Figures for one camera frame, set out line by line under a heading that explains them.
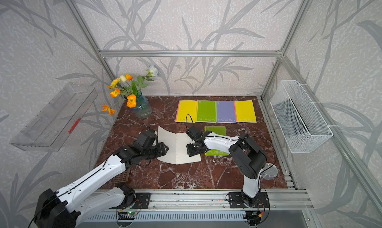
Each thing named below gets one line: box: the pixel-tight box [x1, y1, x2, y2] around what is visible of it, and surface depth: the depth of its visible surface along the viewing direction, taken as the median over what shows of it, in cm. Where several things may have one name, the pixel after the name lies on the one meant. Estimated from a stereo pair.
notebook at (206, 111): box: [195, 100, 216, 123], surface depth 114 cm
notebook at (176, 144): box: [156, 125, 202, 165], surface depth 91 cm
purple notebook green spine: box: [214, 100, 237, 123], surface depth 114 cm
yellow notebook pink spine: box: [233, 100, 258, 123], surface depth 113 cm
